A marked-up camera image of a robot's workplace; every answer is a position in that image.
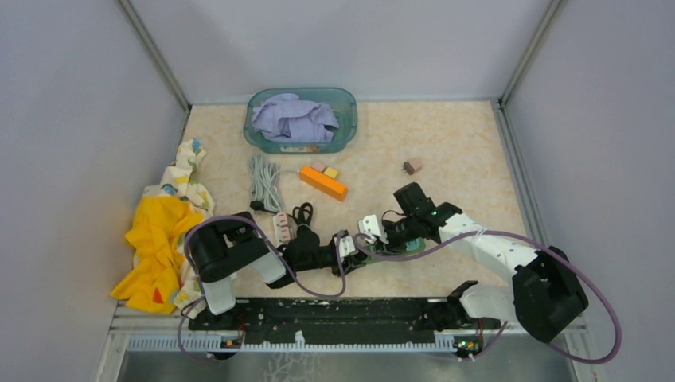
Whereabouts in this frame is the green power strip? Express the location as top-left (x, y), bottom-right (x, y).
top-left (365, 242), bottom-right (427, 262)

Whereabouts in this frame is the pink usb plug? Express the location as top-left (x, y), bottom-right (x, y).
top-left (275, 212), bottom-right (289, 227)
top-left (403, 158), bottom-right (423, 175)

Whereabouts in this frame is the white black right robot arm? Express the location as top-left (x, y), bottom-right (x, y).
top-left (359, 182), bottom-right (589, 343)

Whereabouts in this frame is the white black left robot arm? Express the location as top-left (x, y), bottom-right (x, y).
top-left (184, 203), bottom-right (366, 329)

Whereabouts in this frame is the teal usb plug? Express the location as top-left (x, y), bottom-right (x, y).
top-left (404, 238), bottom-right (426, 254)

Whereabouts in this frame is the pink usb plug on white strip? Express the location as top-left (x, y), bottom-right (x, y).
top-left (275, 212), bottom-right (289, 227)

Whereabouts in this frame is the white power strip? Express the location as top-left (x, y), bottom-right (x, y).
top-left (272, 212), bottom-right (293, 247)

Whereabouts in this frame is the orange power strip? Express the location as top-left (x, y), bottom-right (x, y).
top-left (298, 166), bottom-right (348, 201)

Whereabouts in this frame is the teal plastic basin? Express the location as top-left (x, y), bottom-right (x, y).
top-left (243, 87), bottom-right (358, 154)

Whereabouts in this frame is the purple cloth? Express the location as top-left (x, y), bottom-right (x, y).
top-left (251, 93), bottom-right (340, 143)

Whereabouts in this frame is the yellow patterned cloth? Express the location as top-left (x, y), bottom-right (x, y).
top-left (110, 139), bottom-right (216, 318)

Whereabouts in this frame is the black coiled cable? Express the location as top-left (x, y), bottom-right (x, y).
top-left (291, 201), bottom-right (318, 230)

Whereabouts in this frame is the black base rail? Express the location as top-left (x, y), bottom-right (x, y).
top-left (188, 298), bottom-right (501, 353)

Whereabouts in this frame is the grey coiled cable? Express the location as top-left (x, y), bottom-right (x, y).
top-left (248, 153), bottom-right (302, 215)

